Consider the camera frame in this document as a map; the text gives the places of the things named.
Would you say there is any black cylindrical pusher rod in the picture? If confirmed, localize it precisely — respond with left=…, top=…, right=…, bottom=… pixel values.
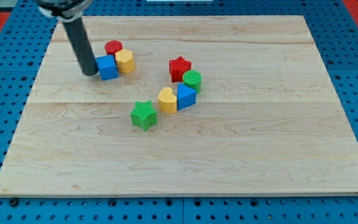
left=63, top=17, right=98, bottom=76

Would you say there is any blue triangle block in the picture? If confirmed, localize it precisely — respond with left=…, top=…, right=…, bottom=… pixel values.
left=177, top=83, right=196, bottom=110

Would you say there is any green star block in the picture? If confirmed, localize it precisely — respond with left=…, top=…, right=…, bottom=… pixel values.
left=131, top=101, right=157, bottom=131

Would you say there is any green cylinder block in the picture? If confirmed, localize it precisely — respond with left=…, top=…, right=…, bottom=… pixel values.
left=183, top=70, right=202, bottom=94

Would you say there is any blue cube block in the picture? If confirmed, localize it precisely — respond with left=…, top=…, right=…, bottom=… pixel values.
left=96, top=55, right=119, bottom=80

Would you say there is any wooden board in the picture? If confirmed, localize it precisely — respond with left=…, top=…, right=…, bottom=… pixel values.
left=0, top=16, right=358, bottom=198

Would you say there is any red cylinder block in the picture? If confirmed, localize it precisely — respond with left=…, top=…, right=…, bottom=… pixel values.
left=104, top=40, right=123, bottom=55

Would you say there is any yellow hexagon block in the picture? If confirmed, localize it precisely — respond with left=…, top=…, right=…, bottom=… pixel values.
left=115, top=49, right=135, bottom=74

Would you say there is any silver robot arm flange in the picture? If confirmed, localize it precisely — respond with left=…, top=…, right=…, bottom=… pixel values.
left=35, top=0, right=93, bottom=22

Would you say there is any yellow heart block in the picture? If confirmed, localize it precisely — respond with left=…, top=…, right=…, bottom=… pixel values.
left=158, top=87, right=177, bottom=114

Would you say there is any red star block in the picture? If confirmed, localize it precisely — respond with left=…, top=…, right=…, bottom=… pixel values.
left=168, top=56, right=191, bottom=82

